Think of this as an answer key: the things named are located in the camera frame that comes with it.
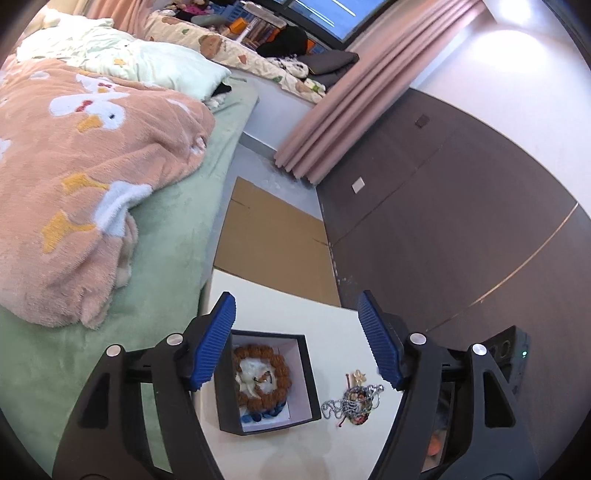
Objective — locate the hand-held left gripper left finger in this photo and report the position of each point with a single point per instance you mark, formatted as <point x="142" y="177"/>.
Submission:
<point x="213" y="344"/>

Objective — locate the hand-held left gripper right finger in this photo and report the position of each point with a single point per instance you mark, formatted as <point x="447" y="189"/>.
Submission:
<point x="379" y="344"/>

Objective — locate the black jewelry box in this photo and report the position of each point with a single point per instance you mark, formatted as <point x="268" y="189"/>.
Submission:
<point x="304" y="369"/>

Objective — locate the gold flower hair clip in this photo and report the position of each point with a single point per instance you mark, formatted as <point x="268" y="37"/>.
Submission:
<point x="358" y="377"/>

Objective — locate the white padding cloth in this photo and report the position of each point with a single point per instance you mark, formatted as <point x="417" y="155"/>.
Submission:
<point x="251" y="374"/>

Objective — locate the green bed sheet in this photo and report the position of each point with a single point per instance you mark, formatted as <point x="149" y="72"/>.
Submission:
<point x="175" y="249"/>

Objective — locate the brown cardboard sheet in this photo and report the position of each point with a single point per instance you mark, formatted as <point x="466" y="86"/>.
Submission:
<point x="272" y="240"/>

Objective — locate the black speaker box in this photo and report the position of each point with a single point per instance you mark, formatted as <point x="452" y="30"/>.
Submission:
<point x="518" y="344"/>

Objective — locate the pink duck print blanket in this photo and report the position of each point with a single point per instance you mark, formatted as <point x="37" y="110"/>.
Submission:
<point x="92" y="184"/>

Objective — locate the pink curtain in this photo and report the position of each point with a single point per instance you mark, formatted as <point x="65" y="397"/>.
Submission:
<point x="360" y="92"/>
<point x="117" y="11"/>

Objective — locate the white pillow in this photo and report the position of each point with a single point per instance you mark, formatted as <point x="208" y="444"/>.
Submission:
<point x="171" y="69"/>

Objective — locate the grey folded cloth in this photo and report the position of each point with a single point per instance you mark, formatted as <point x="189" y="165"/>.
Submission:
<point x="330" y="64"/>

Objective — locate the cartoon print window mat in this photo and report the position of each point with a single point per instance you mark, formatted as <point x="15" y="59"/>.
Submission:
<point x="240" y="57"/>

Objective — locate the black clothes pile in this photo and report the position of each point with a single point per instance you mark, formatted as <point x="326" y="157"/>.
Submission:
<point x="284" y="41"/>

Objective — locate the window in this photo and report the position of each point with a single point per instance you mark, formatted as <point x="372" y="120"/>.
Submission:
<point x="337" y="16"/>

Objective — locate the pale green quilt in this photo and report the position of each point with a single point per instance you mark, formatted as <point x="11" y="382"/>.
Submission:
<point x="74" y="44"/>

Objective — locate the blue storage basket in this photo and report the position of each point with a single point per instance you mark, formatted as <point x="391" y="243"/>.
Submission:
<point x="235" y="11"/>

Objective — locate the stuffed toys heap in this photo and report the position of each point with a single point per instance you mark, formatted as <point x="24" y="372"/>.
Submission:
<point x="191" y="9"/>

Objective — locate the white wall socket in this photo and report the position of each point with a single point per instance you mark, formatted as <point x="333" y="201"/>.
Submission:
<point x="358" y="184"/>

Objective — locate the dark wall switch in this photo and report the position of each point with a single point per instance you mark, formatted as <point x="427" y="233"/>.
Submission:
<point x="422" y="121"/>

